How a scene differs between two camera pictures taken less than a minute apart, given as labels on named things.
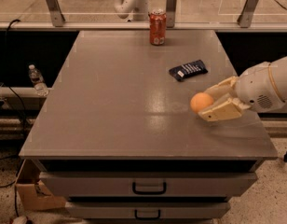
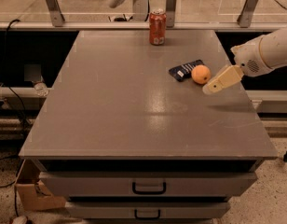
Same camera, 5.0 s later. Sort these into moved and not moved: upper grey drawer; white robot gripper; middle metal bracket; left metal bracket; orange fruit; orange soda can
Moved: orange fruit; white robot gripper
Not moved: upper grey drawer; middle metal bracket; orange soda can; left metal bracket
